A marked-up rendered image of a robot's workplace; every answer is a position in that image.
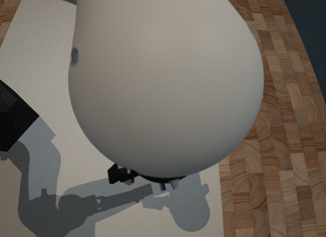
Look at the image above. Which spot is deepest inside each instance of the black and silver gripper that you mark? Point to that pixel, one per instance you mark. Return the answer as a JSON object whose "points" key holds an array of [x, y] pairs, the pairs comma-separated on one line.
{"points": [[123, 175]]}

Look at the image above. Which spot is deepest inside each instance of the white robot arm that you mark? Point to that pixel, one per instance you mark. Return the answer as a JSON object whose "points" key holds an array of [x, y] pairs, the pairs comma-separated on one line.
{"points": [[166, 88]]}

